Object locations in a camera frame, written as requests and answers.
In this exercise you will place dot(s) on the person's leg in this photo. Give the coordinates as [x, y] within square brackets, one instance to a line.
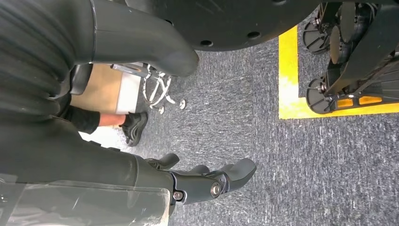
[135, 128]

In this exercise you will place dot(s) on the white panel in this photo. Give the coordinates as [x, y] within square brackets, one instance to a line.
[127, 93]

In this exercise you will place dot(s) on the black round plate with holes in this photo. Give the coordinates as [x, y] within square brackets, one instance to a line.
[233, 21]

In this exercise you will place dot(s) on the brown panel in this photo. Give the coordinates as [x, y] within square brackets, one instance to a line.
[99, 90]

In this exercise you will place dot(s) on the black wheeled stand orange reflectors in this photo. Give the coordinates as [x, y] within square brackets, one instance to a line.
[358, 62]

